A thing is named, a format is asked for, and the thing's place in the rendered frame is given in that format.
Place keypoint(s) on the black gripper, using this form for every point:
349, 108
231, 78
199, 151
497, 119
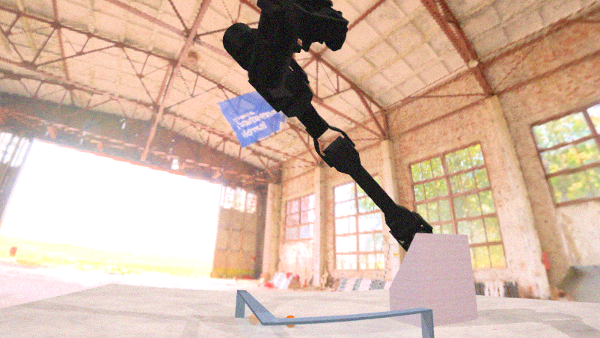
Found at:
283, 21

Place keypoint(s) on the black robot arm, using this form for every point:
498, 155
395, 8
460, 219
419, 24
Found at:
288, 91

